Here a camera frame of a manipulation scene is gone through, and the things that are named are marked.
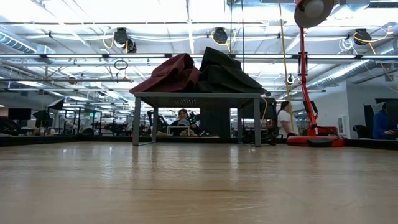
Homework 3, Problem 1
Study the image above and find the person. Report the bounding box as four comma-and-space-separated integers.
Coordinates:
372, 102, 397, 140
170, 108, 201, 137
276, 101, 299, 139

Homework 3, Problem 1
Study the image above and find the grey perforated metal stand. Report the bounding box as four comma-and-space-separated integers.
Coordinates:
132, 92, 262, 147

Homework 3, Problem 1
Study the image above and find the red desk lamp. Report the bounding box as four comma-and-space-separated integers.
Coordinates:
285, 0, 346, 148

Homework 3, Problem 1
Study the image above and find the black office chair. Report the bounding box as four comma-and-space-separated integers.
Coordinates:
353, 124, 373, 140

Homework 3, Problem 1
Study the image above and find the black desk monitor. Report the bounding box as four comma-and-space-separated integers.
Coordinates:
7, 108, 32, 121

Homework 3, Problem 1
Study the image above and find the yellow hanging cord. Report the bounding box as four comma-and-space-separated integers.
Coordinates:
278, 0, 295, 126

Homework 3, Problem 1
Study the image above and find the black aluminium table frame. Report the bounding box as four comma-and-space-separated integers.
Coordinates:
0, 135, 398, 151

